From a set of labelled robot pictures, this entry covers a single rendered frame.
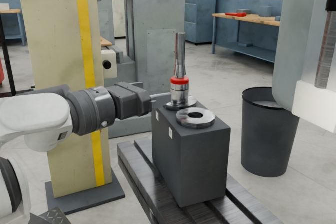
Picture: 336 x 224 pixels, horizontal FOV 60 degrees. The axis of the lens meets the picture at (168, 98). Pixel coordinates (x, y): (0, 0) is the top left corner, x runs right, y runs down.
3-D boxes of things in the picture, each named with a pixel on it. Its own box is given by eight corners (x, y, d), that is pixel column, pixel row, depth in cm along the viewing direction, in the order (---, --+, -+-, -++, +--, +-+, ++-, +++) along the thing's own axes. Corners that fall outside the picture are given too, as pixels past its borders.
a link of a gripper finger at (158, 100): (169, 103, 67) (148, 110, 63) (169, 90, 66) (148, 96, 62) (174, 105, 66) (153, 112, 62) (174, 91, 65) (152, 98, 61)
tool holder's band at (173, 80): (180, 86, 70) (180, 82, 70) (166, 81, 74) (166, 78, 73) (192, 81, 74) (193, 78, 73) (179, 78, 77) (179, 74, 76)
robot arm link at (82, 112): (102, 118, 54) (40, 138, 47) (88, 142, 62) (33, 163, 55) (77, 70, 57) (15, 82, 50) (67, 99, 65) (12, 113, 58)
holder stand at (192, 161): (179, 208, 67) (180, 130, 59) (151, 158, 86) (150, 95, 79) (225, 196, 70) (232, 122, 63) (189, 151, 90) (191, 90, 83)
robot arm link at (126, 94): (152, 84, 60) (100, 98, 52) (153, 126, 63) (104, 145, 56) (118, 72, 69) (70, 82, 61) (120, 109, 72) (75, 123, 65)
